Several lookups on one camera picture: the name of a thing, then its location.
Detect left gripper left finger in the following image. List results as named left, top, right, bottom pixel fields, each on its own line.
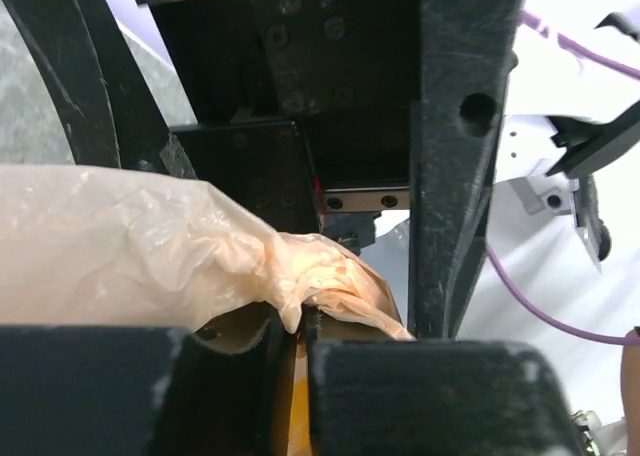
left=192, top=303, right=284, bottom=356

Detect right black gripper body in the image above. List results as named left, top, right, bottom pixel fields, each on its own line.
left=136, top=0, right=420, bottom=252

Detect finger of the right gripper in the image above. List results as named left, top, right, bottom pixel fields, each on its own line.
left=407, top=0, right=522, bottom=339
left=2, top=0, right=196, bottom=179

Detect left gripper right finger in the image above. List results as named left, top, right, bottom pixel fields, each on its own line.
left=304, top=268, right=416, bottom=347

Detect beige plastic bag orange prints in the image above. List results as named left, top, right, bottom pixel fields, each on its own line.
left=0, top=164, right=416, bottom=341

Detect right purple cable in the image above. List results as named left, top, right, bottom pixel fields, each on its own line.
left=484, top=8, right=640, bottom=347

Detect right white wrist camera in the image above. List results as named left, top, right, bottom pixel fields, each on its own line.
left=509, top=173, right=614, bottom=275

